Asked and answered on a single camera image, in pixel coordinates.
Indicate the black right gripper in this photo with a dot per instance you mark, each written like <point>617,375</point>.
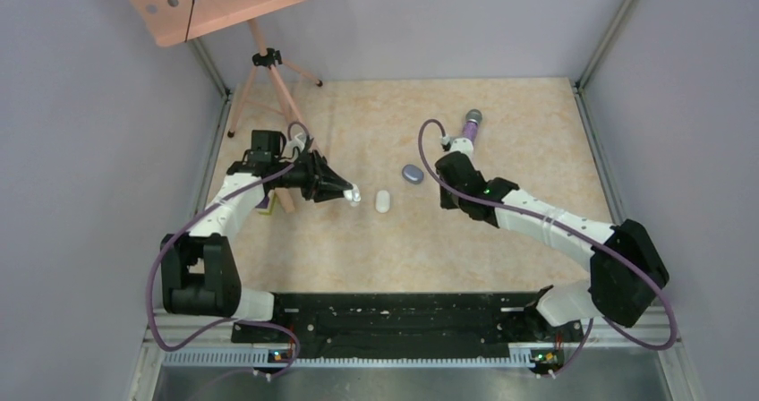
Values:
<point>445,201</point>

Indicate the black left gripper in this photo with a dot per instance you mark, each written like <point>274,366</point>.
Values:
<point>315,166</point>

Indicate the white earbud case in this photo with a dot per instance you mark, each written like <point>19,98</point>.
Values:
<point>353,196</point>

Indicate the lavender charging case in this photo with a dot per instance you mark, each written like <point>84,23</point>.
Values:
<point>412,174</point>

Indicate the white oval charging case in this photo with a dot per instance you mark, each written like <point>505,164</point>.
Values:
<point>382,201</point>

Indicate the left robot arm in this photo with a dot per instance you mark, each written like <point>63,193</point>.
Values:
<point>198,271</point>

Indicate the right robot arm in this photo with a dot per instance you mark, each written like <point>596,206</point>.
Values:
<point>622,262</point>

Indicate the purple glitter microphone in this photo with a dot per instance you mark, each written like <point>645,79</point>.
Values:
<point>473,120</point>

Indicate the pink music stand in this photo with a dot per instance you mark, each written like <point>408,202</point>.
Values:
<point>171,22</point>

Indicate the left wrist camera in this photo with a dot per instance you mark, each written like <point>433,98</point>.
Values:
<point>299,144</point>

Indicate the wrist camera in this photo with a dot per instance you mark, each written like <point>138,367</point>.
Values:
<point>299,144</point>
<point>459,144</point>

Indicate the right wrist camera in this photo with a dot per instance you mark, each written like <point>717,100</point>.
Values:
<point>459,144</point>

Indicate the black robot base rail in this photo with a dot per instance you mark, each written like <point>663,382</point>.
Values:
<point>408,326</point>

